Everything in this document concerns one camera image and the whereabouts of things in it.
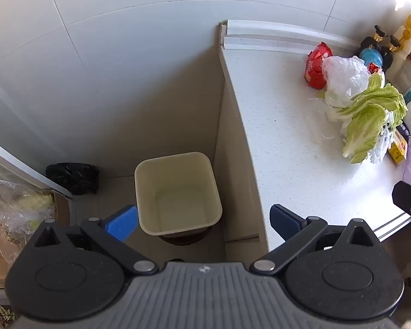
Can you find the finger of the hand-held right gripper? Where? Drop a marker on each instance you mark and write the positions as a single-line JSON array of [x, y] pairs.
[[409, 198]]

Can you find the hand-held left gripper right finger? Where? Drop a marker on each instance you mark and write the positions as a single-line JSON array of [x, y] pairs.
[[283, 220]]

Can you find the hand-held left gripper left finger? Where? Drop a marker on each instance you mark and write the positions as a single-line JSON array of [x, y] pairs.
[[121, 223]]

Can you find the yellow printed carton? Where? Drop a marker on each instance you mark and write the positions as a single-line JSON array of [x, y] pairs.
[[399, 148]]

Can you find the cream plastic trash bin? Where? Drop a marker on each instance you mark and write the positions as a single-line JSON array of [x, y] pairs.
[[178, 195]]

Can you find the dark blue packet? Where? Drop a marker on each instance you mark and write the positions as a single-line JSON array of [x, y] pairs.
[[404, 130]]

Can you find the white plastic bag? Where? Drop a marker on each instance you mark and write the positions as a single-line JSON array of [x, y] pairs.
[[346, 78]]

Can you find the red snack packet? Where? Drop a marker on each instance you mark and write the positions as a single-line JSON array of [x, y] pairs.
[[315, 68]]

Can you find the cardboard box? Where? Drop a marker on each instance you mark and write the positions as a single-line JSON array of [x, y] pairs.
[[62, 209]]

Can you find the black plastic bag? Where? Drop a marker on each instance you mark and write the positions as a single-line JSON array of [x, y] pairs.
[[72, 178]]

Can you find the napa cabbage leaf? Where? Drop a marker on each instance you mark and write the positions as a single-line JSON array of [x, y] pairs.
[[366, 123]]

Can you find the clear plastic bags with greens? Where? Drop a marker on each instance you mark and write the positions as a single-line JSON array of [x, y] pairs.
[[17, 209]]

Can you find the small red wrapper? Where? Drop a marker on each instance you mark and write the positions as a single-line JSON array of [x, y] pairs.
[[376, 68]]

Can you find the blue plastic cup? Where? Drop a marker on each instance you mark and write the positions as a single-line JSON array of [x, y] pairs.
[[370, 57]]

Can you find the black bottle gold cap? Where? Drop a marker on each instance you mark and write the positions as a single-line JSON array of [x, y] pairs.
[[375, 39], [392, 51]]

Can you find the white bottle yellow cap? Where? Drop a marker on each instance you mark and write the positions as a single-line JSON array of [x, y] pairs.
[[402, 46]]

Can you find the grey metal door frame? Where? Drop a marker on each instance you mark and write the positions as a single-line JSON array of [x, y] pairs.
[[20, 169]]

